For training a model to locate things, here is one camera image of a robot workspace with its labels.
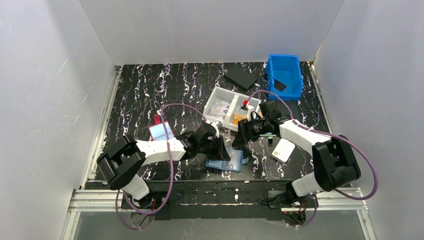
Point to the green open card holder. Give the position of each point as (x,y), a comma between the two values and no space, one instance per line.
(270,137)

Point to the blue plastic bin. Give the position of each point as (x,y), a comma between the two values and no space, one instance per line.
(286,69)

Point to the blue leather card holder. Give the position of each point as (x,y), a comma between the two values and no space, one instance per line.
(237,160)

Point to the white power bank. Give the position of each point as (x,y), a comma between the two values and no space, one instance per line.
(283,150)

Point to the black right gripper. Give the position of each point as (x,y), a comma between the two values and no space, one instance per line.
(245,131)

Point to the orange card in tray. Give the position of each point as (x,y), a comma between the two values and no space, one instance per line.
(238,117)

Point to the white cards in tray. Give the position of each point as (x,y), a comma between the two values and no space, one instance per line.
(219,108)

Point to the black card in bin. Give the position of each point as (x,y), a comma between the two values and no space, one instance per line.
(278,86)

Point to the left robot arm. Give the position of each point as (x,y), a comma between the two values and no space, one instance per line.
(120,163)

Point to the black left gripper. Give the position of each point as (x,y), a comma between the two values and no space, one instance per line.
(218,148)

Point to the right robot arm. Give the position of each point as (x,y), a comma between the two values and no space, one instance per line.
(334,163)

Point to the white divided plastic tray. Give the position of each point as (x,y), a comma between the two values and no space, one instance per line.
(236,99)

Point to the black box on table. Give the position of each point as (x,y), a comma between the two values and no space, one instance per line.
(240,77)

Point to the red open card holder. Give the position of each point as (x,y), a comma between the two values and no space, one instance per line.
(160,131)

